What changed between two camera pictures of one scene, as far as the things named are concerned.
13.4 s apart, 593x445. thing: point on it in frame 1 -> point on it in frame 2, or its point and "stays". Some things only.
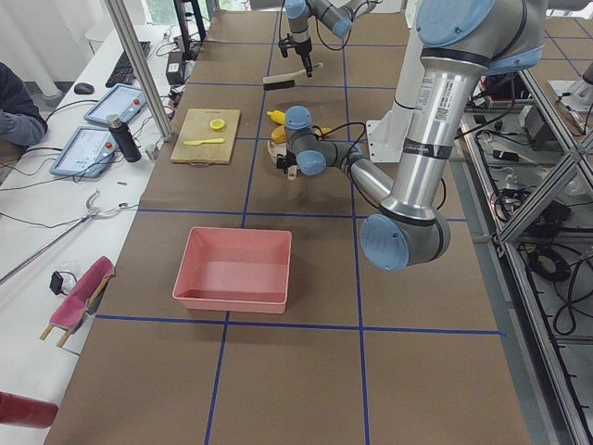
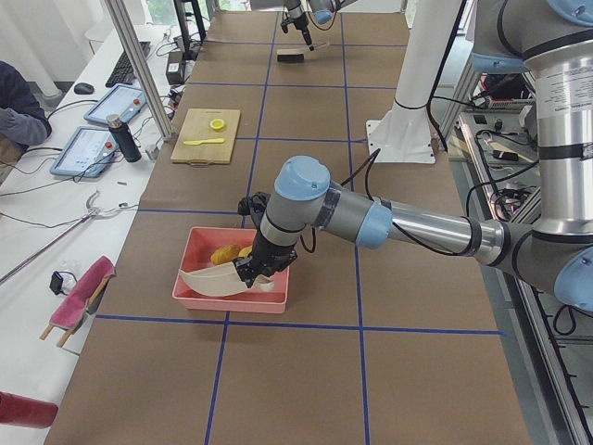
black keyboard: x=121 y=72 stays
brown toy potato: x=279 y=134 -> x=224 y=254
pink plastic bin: x=239 y=270 stays
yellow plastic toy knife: x=205 y=141 stays
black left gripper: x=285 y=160 -> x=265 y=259
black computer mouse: x=83 y=88 stays
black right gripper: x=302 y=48 -> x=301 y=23
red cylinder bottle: x=18 y=410 stays
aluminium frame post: x=119 y=16 stays
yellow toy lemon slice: x=217 y=123 stays
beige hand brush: x=284 y=81 -> x=295 y=55
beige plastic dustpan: x=281 y=148 -> x=222 y=280
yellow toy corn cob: x=278 y=116 -> x=245 y=251
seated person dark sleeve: x=21 y=123 stays
